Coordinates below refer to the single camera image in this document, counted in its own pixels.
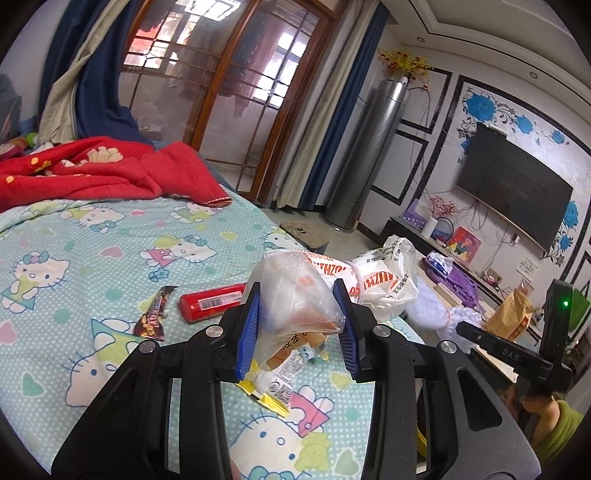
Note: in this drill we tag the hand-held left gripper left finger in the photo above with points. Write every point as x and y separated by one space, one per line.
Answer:
247 332

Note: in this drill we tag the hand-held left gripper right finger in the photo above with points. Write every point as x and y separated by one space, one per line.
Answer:
348 332

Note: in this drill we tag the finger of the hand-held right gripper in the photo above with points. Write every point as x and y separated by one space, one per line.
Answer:
503 353

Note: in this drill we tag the red tube packet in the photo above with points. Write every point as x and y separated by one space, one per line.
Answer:
212 302

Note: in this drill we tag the clear plastic bag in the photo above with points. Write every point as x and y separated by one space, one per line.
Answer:
295 300

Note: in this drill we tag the white yellow snack packet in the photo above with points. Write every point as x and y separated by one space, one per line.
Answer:
277 385

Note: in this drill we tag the white printed plastic bag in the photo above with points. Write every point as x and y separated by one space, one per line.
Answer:
383 281

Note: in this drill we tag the lavender foam net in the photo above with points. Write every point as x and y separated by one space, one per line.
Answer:
434 309

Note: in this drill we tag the brown candy bar wrapper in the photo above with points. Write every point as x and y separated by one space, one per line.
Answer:
154 316

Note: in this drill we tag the yellow-rimmed black trash bin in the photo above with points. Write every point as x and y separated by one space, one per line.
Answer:
421 443

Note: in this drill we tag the person's right forearm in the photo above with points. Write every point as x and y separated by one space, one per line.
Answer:
561 434

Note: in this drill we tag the coffee table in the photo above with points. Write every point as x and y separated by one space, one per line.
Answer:
496 364

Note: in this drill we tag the brown paper bag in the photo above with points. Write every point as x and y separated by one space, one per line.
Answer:
510 316

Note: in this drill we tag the white paper note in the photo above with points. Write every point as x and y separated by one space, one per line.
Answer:
527 266

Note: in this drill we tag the purple cloth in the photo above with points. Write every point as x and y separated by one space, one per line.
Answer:
464 284

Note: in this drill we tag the beige power strip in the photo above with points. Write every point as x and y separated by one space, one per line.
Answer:
449 293

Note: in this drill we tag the white blue tissue pack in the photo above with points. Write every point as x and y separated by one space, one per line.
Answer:
438 263

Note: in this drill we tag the dark television stand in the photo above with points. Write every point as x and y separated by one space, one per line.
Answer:
397 230

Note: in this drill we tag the colourful picture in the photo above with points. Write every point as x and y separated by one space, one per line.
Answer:
461 244

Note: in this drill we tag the round mirror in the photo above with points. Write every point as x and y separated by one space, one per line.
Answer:
445 233

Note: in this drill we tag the white vase pink flowers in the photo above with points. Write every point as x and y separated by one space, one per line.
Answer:
431 226

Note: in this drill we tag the purple box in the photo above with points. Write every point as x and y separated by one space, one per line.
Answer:
414 214

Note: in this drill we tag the light blue cartoon bedsheet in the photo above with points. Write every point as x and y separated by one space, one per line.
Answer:
92 277

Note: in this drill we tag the silver tower air conditioner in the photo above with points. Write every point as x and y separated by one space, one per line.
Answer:
364 161

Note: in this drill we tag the beige curtain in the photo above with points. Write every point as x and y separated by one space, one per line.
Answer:
314 138
60 101

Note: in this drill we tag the dark blue curtain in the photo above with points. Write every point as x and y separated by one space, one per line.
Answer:
104 92
341 129

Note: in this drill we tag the red flowered blanket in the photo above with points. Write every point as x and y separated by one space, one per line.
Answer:
115 173

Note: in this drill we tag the wooden sliding glass door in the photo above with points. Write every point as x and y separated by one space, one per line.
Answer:
231 115

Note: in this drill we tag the yellow artificial flowers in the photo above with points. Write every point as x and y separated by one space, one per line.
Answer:
404 62

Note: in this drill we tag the plush toy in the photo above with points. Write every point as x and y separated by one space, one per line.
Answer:
30 138

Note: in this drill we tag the wall television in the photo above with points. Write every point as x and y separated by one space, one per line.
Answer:
517 189

